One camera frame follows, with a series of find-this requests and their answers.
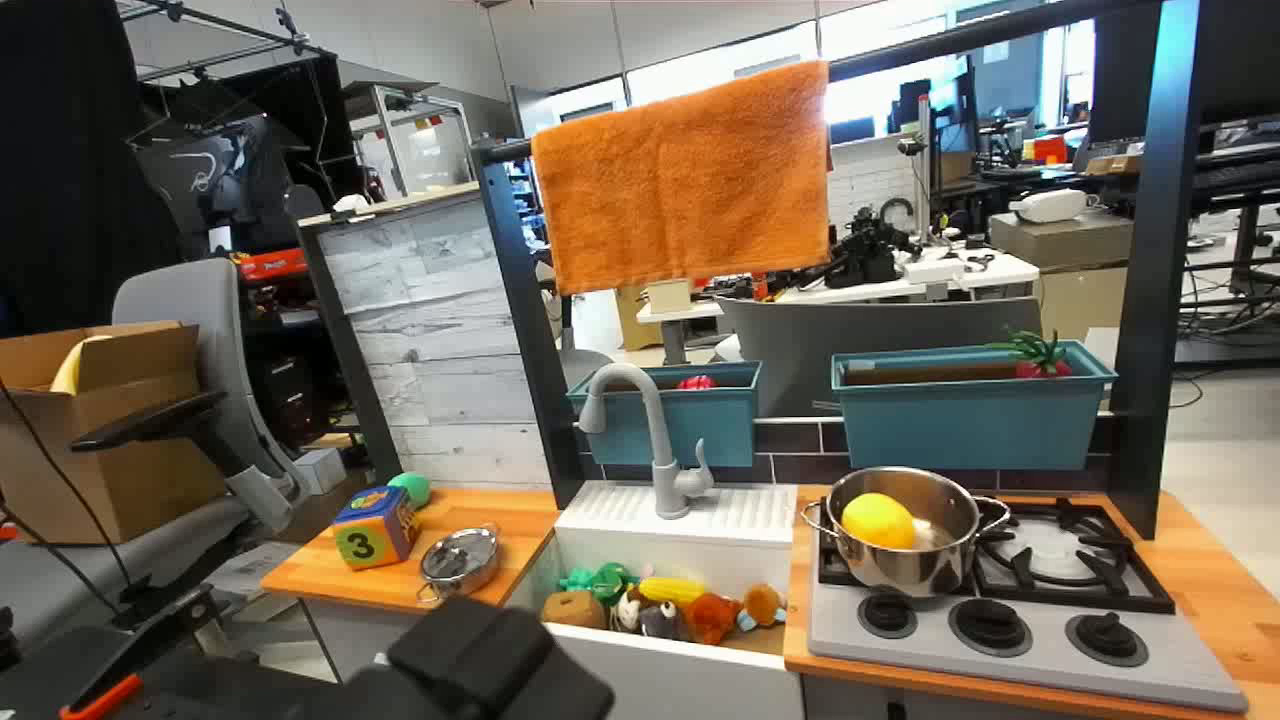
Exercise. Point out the orange towel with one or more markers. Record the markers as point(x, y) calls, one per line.
point(680, 185)

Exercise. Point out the white toy sink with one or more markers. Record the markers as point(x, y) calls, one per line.
point(694, 529)

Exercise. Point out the red toy in planter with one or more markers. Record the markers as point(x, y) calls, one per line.
point(694, 380)

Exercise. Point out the grey toy faucet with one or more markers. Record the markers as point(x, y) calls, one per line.
point(662, 455)

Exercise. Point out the small teal planter box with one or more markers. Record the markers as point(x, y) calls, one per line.
point(721, 421)

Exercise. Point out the white wood panel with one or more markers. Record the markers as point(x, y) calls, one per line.
point(426, 346)

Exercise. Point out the green toy vegetable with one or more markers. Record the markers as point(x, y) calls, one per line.
point(594, 583)

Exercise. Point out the yellow toy banana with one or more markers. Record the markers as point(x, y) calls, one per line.
point(670, 590)

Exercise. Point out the black machine on desk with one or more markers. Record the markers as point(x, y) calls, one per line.
point(864, 251)

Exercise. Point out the grey white toy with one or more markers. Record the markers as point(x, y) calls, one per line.
point(650, 618)

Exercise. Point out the brown toy kiwi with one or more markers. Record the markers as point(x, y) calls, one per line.
point(573, 611)

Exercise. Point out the green toy ball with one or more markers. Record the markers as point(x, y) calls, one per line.
point(412, 491)

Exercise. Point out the round metal lid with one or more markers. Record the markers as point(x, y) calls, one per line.
point(460, 561)

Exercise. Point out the small orange toy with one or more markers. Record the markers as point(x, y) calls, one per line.
point(763, 604)

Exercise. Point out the yellow toy lemon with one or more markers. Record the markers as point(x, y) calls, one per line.
point(877, 522)

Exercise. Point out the translucent storage bin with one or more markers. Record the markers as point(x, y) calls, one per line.
point(426, 151)

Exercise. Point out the colourful number cube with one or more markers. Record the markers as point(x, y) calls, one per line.
point(369, 529)

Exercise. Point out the large teal planter box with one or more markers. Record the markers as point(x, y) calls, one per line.
point(962, 421)

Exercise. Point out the black padded block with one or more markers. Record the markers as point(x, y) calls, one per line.
point(494, 661)

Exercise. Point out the black stove knob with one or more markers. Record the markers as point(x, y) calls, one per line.
point(1105, 638)
point(988, 626)
point(885, 613)

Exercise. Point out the steel pot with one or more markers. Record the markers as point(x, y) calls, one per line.
point(933, 561)

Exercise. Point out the red toy plant green leaves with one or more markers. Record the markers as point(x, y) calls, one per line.
point(1043, 355)

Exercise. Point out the black burner grate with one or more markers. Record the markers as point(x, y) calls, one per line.
point(993, 574)

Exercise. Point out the grey toy stove top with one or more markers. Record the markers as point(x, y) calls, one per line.
point(933, 661)

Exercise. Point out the beige box stack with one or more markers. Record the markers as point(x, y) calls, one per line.
point(1067, 266)

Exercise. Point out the grey office chair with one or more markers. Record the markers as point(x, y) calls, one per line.
point(187, 315)

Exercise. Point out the cardboard box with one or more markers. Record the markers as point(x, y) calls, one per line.
point(105, 455)

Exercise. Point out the black toy kitchen frame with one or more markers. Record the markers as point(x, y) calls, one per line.
point(1155, 266)

